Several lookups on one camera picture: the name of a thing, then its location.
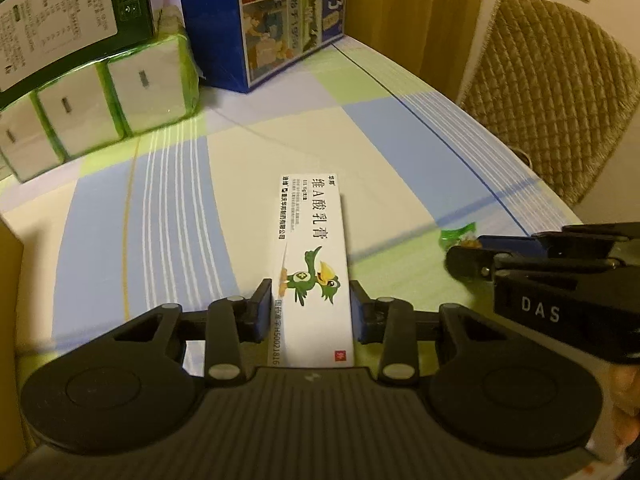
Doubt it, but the blue milk carton box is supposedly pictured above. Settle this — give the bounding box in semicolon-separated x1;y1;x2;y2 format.
180;0;346;93

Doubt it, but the green candy wrapper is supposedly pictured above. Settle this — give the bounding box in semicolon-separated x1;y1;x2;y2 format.
438;222;478;252

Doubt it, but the green tissue pack bundle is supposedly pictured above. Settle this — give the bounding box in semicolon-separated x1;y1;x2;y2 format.
1;6;198;182

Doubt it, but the green milk carton box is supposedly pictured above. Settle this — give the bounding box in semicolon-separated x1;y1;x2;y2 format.
1;0;154;107

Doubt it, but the checkered tablecloth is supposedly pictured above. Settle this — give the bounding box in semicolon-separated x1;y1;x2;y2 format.
1;38;575;374

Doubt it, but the right hand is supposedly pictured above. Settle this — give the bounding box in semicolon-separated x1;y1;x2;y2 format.
608;364;640;454

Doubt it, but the open cardboard box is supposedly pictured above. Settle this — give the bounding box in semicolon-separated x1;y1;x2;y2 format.
0;221;27;474

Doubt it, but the quilted brown chair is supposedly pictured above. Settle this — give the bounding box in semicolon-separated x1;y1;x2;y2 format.
461;0;639;206

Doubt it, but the white ointment box with bird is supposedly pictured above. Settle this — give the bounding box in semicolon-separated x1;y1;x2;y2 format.
268;174;354;368

